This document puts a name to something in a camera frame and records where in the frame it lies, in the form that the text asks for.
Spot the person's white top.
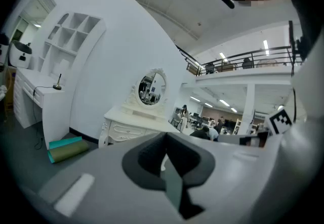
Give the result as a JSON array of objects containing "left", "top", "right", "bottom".
[{"left": 253, "top": 28, "right": 324, "bottom": 224}]

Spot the white and black machine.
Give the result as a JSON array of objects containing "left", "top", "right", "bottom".
[{"left": 8, "top": 40, "right": 33, "bottom": 69}]

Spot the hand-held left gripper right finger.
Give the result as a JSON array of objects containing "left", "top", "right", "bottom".
[{"left": 166, "top": 131, "right": 216, "bottom": 220}]

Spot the white cubby shelf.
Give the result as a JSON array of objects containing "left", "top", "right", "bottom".
[{"left": 37, "top": 12, "right": 106, "bottom": 85}]

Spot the oval white-framed mirror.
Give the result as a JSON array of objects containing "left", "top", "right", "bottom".
[{"left": 121, "top": 67, "right": 169, "bottom": 115}]

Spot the rolled olive green mat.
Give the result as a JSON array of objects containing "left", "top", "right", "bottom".
[{"left": 47, "top": 140, "right": 90, "bottom": 164}]

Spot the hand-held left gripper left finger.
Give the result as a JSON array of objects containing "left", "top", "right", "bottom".
[{"left": 121, "top": 131, "right": 168, "bottom": 192}]

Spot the black metal railing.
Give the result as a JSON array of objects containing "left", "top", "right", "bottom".
[{"left": 176, "top": 44, "right": 303, "bottom": 77}]

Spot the white vanity table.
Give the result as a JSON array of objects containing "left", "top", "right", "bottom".
[{"left": 98, "top": 105, "right": 181, "bottom": 149}]

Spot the white pillar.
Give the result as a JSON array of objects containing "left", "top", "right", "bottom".
[{"left": 237, "top": 83, "right": 256, "bottom": 136}]

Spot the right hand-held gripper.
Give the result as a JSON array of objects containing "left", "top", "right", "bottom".
[{"left": 239, "top": 108, "right": 294, "bottom": 148}]

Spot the white desk with drawers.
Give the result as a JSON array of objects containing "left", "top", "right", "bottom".
[{"left": 13, "top": 67, "right": 66, "bottom": 143}]

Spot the black lamp cable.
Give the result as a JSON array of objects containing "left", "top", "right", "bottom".
[{"left": 32, "top": 85, "right": 55, "bottom": 150}]

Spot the teal mat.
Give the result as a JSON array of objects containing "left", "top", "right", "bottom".
[{"left": 48, "top": 136, "right": 84, "bottom": 150}]

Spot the black desk lamp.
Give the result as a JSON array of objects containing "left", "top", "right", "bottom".
[{"left": 52, "top": 73, "right": 63, "bottom": 91}]

